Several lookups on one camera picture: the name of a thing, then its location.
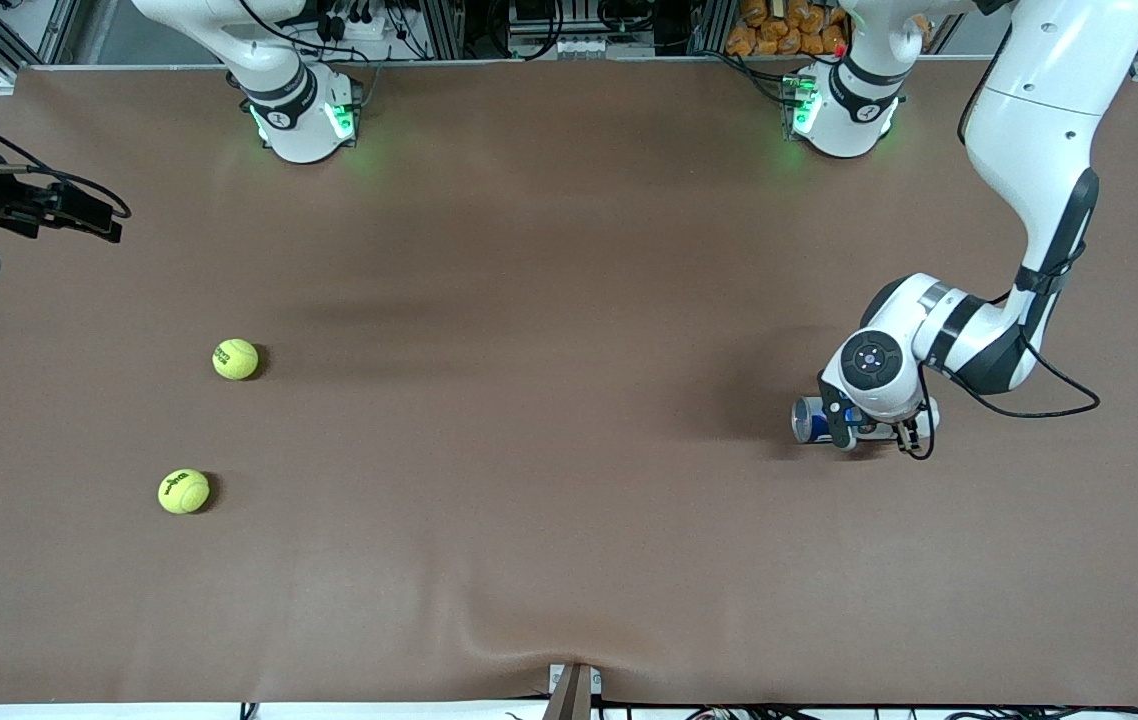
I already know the clear Wilson tennis ball can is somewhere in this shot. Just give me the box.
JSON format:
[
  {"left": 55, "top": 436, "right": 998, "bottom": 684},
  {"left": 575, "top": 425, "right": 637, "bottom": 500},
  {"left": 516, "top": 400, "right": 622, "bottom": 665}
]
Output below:
[{"left": 792, "top": 393, "right": 942, "bottom": 446}]

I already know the yellow Roland Garros tennis ball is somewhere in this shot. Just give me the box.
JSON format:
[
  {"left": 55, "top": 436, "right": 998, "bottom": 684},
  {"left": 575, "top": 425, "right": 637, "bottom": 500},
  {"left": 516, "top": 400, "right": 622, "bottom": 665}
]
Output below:
[{"left": 212, "top": 338, "right": 260, "bottom": 382}]

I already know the yellow Wilson tennis ball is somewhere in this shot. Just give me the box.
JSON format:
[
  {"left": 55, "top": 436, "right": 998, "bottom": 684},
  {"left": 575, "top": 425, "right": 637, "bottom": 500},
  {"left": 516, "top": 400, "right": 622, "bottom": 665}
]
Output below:
[{"left": 158, "top": 469, "right": 211, "bottom": 515}]

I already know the brown table mat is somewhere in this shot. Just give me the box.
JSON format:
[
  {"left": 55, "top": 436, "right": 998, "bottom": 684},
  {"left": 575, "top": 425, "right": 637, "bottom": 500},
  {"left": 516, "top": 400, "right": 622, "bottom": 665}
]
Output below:
[{"left": 0, "top": 58, "right": 1138, "bottom": 706}]

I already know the white power strip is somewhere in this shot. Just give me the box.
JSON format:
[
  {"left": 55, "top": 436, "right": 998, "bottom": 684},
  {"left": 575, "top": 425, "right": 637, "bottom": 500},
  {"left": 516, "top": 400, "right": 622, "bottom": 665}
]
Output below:
[{"left": 314, "top": 0, "right": 400, "bottom": 43}]

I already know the orange objects pile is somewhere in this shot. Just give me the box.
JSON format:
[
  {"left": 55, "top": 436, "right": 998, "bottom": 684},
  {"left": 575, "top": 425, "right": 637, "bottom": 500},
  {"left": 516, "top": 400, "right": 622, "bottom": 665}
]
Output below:
[{"left": 726, "top": 0, "right": 855, "bottom": 58}]

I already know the white terminal block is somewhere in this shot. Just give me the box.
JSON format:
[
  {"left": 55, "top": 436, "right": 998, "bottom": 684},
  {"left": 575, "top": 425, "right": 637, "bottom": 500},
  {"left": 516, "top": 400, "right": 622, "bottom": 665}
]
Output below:
[{"left": 551, "top": 33, "right": 622, "bottom": 59}]

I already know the aluminium frame post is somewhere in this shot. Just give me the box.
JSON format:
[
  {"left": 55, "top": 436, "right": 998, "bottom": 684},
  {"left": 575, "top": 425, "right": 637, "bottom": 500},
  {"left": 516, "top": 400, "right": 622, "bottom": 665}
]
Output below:
[
  {"left": 686, "top": 0, "right": 735, "bottom": 56},
  {"left": 417, "top": 0, "right": 465, "bottom": 61},
  {"left": 34, "top": 0, "right": 82, "bottom": 67}
]

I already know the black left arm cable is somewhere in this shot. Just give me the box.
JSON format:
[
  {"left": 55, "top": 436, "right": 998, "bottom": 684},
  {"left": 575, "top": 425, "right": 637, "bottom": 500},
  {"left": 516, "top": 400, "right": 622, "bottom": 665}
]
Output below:
[{"left": 894, "top": 255, "right": 1102, "bottom": 463}]

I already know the metal camera stand bracket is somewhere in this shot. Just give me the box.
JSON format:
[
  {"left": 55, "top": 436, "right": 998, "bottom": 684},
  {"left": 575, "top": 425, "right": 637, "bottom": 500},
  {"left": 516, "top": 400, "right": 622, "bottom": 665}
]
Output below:
[{"left": 547, "top": 662, "right": 603, "bottom": 720}]

